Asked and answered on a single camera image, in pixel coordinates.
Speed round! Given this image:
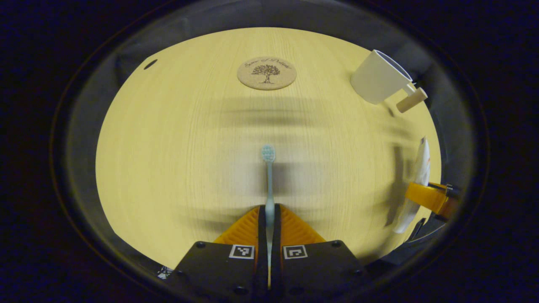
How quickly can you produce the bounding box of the white cup with wooden handle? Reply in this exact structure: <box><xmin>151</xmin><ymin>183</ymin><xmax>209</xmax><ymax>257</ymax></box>
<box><xmin>350</xmin><ymin>50</ymin><xmax>428</xmax><ymax>113</ymax></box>

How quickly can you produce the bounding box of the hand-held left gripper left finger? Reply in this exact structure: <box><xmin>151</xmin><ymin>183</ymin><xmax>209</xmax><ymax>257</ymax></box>
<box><xmin>168</xmin><ymin>205</ymin><xmax>269</xmax><ymax>298</ymax></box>

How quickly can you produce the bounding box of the white toothpaste tube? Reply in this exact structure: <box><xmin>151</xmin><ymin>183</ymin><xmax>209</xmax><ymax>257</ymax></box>
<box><xmin>392</xmin><ymin>137</ymin><xmax>431</xmax><ymax>234</ymax></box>

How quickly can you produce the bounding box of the round cork coaster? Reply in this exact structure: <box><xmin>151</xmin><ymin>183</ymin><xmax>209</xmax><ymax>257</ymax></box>
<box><xmin>237</xmin><ymin>57</ymin><xmax>297</xmax><ymax>90</ymax></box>

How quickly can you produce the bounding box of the light blue toothbrush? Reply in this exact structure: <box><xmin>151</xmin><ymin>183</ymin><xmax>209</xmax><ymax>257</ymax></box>
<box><xmin>261</xmin><ymin>144</ymin><xmax>277</xmax><ymax>291</ymax></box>

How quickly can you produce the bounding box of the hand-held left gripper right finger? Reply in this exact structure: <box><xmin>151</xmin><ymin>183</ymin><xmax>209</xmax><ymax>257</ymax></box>
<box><xmin>271</xmin><ymin>204</ymin><xmax>372</xmax><ymax>298</ymax></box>

